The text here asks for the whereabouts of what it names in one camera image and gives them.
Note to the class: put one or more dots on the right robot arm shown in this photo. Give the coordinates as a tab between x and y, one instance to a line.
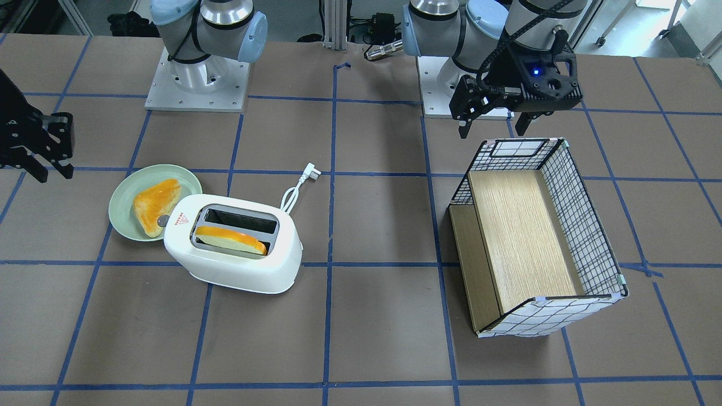
209	47

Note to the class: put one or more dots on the bread slice in toaster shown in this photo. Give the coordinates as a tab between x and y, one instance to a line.
230	239

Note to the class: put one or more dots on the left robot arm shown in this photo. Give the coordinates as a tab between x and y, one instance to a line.
473	34

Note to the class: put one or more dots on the light green plate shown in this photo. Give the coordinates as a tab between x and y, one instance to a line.
120	208

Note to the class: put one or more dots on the wire basket with wooden shelf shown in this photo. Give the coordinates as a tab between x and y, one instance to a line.
533	252

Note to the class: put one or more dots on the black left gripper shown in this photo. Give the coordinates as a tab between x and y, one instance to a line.
510	72

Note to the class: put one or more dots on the white two-slot toaster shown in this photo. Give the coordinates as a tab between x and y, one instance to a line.
271	274

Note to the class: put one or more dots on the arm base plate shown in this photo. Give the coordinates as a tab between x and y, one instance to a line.
215	85
438	77

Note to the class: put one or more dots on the aluminium frame post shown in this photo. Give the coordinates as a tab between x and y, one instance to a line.
335	21

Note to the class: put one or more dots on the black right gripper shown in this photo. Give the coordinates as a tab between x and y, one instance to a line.
16	127

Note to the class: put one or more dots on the bread slice on plate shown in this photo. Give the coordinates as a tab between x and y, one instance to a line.
154	202

